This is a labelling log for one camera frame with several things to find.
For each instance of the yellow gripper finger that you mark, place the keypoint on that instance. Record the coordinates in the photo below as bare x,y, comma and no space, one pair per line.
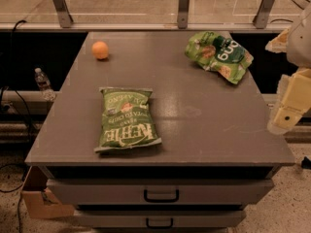
292,103
279,43

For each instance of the green rice chip bag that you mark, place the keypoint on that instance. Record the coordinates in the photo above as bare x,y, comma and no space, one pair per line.
216,53

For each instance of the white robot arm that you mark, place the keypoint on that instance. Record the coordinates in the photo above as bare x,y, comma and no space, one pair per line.
299,41

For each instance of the green jalapeno Kettle chip bag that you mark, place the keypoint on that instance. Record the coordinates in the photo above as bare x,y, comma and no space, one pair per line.
126,121

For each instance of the black object on floor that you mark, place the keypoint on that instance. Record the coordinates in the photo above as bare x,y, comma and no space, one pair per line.
306,163

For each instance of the orange fruit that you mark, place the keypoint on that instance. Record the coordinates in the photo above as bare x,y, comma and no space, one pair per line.
100,50

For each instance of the upper grey drawer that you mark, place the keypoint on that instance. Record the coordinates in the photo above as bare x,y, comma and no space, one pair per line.
130,192

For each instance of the grey drawer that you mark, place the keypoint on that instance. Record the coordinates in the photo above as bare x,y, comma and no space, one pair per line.
182,219
130,192

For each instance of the clear plastic water bottle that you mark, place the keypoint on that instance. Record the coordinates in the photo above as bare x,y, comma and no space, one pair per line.
44,85

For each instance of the lower grey drawer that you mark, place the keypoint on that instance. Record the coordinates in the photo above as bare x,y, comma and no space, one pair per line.
182,219

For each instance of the cardboard box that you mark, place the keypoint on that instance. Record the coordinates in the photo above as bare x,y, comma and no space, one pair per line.
40,202

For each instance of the right metal railing bracket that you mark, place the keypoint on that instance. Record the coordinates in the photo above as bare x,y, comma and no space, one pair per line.
261,18

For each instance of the metal railing bracket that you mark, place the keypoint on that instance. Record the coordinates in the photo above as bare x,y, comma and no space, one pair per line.
261,18
64,17
183,13

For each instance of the middle metal railing bracket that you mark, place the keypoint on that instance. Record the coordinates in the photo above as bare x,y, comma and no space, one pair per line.
183,13

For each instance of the black upper drawer handle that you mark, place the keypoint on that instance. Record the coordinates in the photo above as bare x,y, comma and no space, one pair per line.
161,197

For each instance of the black drawer handle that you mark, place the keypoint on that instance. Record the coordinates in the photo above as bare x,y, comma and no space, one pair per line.
159,223
161,197

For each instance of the black lower drawer handle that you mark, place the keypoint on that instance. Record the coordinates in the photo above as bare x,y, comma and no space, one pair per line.
159,223

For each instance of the left metal railing bracket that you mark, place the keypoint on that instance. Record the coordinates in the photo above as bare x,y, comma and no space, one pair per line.
64,17

